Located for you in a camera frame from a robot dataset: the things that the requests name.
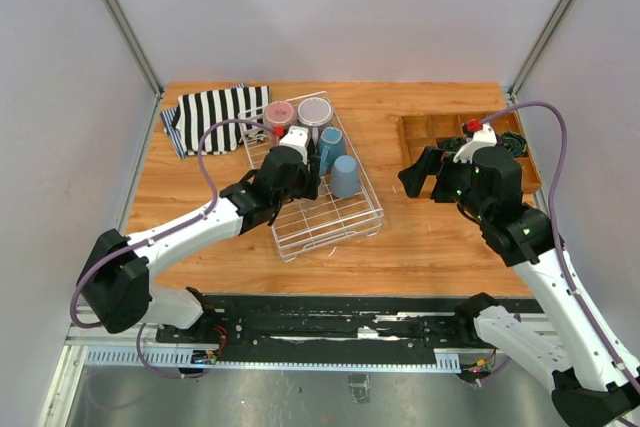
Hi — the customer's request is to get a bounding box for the dark coiled item right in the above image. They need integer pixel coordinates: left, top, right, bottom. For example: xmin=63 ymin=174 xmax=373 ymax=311
xmin=499 ymin=131 xmax=528 ymax=158

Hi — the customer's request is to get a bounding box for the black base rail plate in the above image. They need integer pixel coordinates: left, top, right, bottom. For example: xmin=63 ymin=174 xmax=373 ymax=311
xmin=155 ymin=292 xmax=501 ymax=367

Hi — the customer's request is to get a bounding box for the blue floral mug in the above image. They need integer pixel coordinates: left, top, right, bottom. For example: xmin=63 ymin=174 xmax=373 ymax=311
xmin=317 ymin=127 xmax=346 ymax=176

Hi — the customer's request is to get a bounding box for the white wire dish rack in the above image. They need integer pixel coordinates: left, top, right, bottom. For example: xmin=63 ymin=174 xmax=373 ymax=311
xmin=242 ymin=91 xmax=384 ymax=262

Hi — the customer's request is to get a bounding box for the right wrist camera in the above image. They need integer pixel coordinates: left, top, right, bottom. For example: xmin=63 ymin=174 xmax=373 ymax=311
xmin=453 ymin=119 xmax=498 ymax=163

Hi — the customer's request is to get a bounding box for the wooden compartment tray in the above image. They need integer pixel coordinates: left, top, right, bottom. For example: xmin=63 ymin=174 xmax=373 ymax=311
xmin=397 ymin=109 xmax=542 ymax=200

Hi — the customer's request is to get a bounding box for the pink ghost mug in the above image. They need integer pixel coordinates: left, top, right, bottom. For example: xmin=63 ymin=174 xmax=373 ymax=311
xmin=263 ymin=101 xmax=297 ymax=146

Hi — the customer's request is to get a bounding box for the black white striped cloth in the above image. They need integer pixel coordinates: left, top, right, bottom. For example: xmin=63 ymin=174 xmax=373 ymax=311
xmin=171 ymin=84 xmax=271 ymax=158

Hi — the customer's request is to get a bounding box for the lilac grey mug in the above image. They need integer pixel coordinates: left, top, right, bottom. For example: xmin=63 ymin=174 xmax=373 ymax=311
xmin=297 ymin=97 xmax=334 ymax=144

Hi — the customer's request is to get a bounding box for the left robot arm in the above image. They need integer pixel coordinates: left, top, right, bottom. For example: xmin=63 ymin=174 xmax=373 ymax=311
xmin=72 ymin=146 xmax=320 ymax=343

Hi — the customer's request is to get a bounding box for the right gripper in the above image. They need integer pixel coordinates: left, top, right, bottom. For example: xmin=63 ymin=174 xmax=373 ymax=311
xmin=399 ymin=145 xmax=491 ymax=222

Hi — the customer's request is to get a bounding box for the grey slotted cable duct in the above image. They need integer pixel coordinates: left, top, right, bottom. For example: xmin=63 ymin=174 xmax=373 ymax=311
xmin=83 ymin=349 xmax=461 ymax=374

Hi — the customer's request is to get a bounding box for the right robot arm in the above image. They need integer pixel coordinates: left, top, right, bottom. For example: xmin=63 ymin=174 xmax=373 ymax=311
xmin=398 ymin=146 xmax=639 ymax=426

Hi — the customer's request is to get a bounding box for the plain blue cup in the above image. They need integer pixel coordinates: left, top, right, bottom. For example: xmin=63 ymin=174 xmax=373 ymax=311
xmin=330 ymin=155 xmax=360 ymax=199

